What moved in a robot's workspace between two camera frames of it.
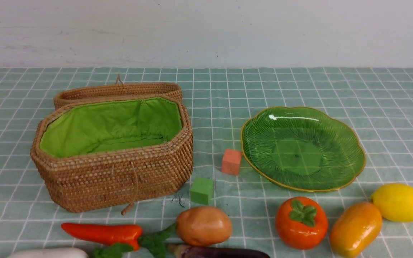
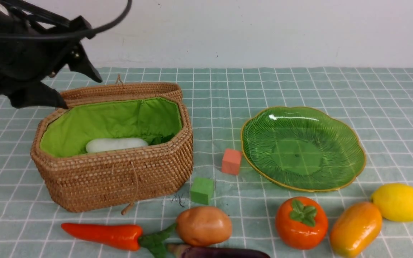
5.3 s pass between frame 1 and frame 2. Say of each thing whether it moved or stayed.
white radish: moved
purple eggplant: stayed
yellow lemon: stayed
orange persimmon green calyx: stayed
